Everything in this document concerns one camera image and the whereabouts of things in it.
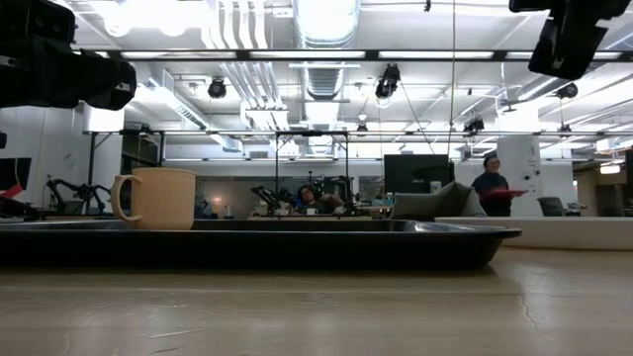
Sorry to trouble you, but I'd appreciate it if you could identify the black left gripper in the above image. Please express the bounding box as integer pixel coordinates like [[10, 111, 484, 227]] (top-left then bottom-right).
[[0, 48, 137, 111]]

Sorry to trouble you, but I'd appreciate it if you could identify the grey office chair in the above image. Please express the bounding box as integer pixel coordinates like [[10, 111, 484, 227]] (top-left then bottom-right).
[[537, 196, 569, 219]]

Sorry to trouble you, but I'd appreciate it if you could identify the black screen with red mark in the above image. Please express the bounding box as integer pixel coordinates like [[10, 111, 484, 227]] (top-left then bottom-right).
[[0, 156, 34, 200]]

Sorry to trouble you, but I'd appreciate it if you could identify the thin hanging cable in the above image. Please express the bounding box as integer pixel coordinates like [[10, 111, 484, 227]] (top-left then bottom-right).
[[446, 0, 458, 157]]

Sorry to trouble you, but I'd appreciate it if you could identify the silver ceiling duct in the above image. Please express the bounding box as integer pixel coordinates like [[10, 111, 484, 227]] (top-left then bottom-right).
[[291, 0, 362, 103]]

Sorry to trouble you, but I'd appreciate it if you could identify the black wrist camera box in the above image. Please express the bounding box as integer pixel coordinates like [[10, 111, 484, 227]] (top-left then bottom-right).
[[0, 0, 76, 50]]

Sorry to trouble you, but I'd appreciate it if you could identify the black computer monitor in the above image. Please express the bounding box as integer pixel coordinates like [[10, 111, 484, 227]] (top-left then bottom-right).
[[384, 153, 456, 197]]

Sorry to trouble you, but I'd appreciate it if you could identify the white square pillar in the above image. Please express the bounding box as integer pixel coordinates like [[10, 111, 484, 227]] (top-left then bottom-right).
[[497, 135, 544, 219]]

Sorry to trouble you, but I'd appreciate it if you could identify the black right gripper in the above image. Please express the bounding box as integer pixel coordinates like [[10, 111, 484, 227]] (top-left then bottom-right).
[[527, 18, 608, 80]]

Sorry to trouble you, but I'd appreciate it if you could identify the black ceiling spot lamp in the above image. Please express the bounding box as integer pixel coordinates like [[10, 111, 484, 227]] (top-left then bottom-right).
[[555, 81, 580, 100], [462, 116, 487, 135], [207, 77, 228, 100]]

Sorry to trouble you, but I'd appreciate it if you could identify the black plastic tray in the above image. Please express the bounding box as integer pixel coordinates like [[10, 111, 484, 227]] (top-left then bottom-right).
[[0, 219, 523, 272]]

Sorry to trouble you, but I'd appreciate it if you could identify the red tray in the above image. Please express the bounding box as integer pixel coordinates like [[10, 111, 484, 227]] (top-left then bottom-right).
[[480, 188, 529, 201]]

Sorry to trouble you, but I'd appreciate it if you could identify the person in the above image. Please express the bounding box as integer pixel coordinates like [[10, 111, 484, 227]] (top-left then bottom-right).
[[470, 155, 515, 218], [295, 183, 346, 216]]

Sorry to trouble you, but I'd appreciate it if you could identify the cream ceramic mug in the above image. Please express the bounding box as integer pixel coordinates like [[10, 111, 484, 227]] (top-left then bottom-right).
[[109, 166, 198, 231]]

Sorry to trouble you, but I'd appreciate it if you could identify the grey cloth napkin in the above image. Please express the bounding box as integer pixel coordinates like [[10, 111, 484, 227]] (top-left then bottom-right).
[[389, 180, 489, 222]]

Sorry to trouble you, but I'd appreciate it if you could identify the black overhead camera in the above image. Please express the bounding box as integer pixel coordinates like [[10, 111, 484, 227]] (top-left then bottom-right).
[[374, 62, 403, 100]]

